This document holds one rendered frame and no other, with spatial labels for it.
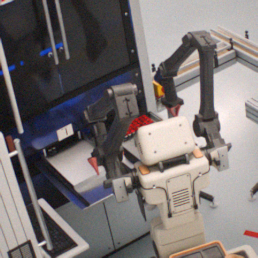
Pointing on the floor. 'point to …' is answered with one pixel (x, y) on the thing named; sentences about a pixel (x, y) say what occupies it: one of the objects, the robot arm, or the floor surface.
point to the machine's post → (146, 104)
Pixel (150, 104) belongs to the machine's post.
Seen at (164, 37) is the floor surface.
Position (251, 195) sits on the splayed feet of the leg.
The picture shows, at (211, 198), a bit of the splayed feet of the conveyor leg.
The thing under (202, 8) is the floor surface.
